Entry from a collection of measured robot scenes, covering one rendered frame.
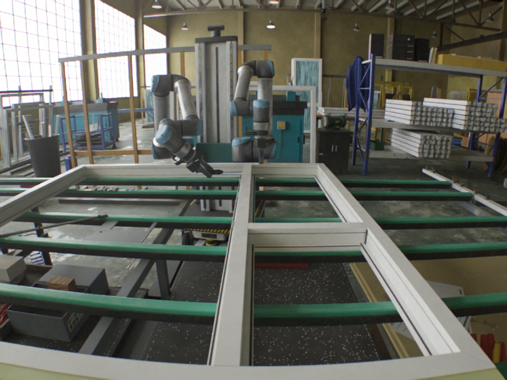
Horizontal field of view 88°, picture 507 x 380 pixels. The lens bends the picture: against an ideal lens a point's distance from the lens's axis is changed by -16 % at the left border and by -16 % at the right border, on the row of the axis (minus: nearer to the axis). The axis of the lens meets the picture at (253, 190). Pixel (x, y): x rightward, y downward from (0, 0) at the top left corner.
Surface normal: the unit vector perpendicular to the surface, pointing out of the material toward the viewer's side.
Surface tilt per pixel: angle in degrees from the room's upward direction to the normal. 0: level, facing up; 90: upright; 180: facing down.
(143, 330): 0
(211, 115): 90
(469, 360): 0
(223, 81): 90
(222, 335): 0
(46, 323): 90
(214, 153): 90
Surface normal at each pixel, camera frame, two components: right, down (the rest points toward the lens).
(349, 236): -0.01, 0.31
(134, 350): 0.00, -0.95
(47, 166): 0.63, 0.30
